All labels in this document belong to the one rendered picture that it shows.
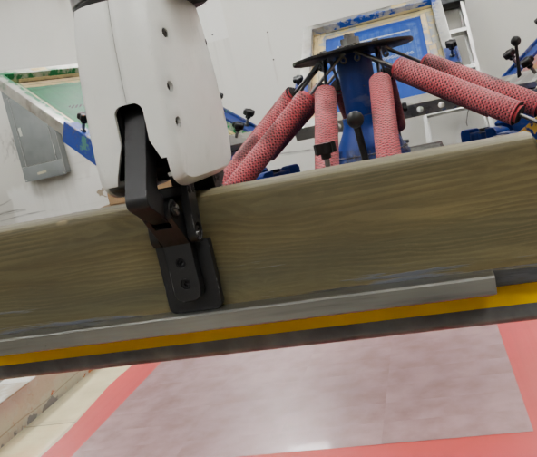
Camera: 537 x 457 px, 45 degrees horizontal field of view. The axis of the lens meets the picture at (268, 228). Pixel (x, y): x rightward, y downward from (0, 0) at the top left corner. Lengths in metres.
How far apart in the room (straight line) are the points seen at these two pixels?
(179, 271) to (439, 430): 0.21
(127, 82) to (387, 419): 0.29
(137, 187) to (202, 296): 0.08
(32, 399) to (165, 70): 0.41
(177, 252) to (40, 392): 0.34
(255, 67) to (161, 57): 4.76
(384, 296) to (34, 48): 5.55
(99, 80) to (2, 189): 5.75
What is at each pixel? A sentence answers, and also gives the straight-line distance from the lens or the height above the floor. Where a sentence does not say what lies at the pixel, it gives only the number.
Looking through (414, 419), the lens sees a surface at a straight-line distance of 0.48.
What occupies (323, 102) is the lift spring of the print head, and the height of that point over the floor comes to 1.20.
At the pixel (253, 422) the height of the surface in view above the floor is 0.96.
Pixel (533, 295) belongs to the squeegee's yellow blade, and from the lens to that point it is 0.38.
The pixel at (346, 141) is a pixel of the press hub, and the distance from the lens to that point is 1.63.
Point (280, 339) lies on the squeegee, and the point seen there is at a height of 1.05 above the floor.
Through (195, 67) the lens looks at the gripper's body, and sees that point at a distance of 0.37.
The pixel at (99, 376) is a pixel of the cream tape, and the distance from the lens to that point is 0.73.
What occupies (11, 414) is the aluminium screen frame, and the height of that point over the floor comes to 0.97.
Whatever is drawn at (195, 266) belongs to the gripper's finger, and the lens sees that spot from 0.36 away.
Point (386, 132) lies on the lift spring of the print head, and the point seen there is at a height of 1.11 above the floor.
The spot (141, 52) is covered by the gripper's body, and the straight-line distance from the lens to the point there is 0.34.
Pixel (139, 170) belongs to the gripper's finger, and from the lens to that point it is 0.33.
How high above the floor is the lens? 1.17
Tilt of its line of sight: 9 degrees down
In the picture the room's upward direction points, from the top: 12 degrees counter-clockwise
